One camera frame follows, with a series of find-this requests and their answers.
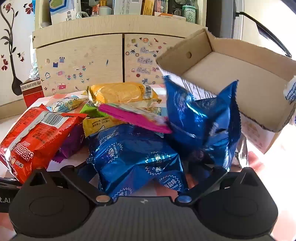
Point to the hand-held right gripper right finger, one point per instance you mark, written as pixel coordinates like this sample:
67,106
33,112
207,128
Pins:
203,187

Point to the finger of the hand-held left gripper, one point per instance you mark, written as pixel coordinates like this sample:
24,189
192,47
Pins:
9,183

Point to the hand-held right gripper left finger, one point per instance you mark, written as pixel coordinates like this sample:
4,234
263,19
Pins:
79,184

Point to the purple snack packet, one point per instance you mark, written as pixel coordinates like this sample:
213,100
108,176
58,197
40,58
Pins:
71,143

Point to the red snack packet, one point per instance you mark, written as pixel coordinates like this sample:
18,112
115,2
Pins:
34,139

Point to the silver foil snack packet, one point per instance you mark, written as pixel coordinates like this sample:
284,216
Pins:
242,150

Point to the small yellow snack packet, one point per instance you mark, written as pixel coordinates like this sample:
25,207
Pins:
97,126

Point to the blue foil snack packet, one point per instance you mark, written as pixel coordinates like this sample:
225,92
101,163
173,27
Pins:
198,120
134,157

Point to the green snack packet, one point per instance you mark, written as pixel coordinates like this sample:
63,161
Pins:
90,111

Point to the light blue snack packet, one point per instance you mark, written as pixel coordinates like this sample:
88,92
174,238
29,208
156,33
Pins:
64,104

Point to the pink snack packet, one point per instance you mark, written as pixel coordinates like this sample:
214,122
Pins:
129,117

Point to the teal snack packet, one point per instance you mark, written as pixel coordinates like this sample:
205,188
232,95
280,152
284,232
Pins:
161,112

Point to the orange bread packet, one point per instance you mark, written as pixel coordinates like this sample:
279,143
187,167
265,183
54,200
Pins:
120,92

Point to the printed cardboard box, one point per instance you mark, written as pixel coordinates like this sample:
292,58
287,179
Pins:
231,69

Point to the red patterned box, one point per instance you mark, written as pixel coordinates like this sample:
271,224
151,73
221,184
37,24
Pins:
32,97

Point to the clear plastic bag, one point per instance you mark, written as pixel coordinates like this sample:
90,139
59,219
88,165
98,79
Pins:
33,69

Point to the wooden cabinet with stickers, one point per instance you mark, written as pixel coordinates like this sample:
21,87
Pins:
81,58

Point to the silver refrigerator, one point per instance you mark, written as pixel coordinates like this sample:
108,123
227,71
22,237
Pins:
222,20

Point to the white blue medicine box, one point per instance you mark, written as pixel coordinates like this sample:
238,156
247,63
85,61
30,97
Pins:
64,11

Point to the orange white flat box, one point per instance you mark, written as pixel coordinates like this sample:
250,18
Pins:
170,15

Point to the white bottle gold cap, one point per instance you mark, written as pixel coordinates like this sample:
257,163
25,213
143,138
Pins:
105,9

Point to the green glass bottle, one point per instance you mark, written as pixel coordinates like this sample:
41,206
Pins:
190,10

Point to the white carton with barcode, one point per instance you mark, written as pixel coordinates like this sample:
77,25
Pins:
127,7

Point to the pack of coloured pens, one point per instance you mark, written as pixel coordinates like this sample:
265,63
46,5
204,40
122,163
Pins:
160,5

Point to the flower wall sticker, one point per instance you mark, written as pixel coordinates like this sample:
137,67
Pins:
10,46

